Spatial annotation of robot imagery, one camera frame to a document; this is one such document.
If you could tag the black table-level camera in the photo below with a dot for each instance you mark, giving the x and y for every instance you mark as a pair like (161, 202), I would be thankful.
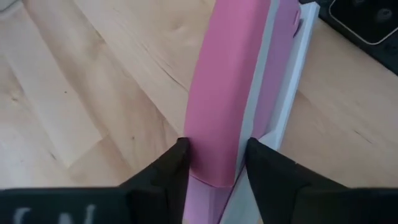
(357, 18)

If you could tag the pink stapler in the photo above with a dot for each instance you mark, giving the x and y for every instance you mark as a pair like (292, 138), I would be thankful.
(224, 93)

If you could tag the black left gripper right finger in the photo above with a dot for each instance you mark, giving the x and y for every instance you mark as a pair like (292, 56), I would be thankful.
(280, 193)

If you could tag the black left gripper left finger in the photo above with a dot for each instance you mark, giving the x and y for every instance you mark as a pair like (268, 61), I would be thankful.
(168, 193)

